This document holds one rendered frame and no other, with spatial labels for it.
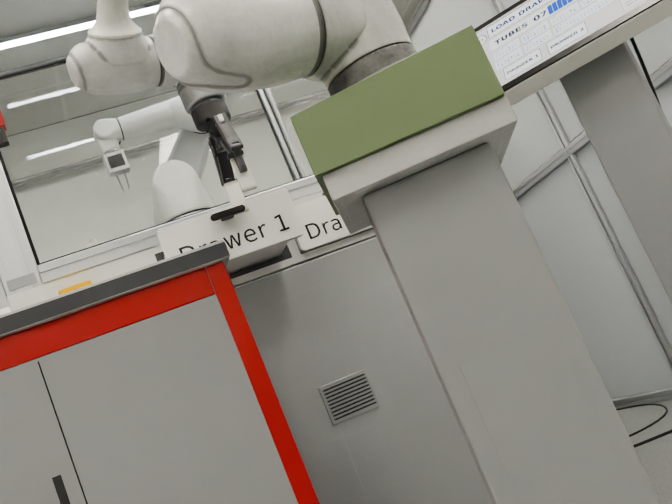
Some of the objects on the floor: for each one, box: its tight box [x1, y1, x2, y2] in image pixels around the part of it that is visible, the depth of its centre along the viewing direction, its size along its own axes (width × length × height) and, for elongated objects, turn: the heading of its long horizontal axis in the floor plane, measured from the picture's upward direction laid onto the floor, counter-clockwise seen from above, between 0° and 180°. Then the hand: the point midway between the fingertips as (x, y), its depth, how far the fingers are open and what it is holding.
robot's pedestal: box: [323, 96, 661, 504], centre depth 121 cm, size 30×30×76 cm
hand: (244, 196), depth 162 cm, fingers open, 13 cm apart
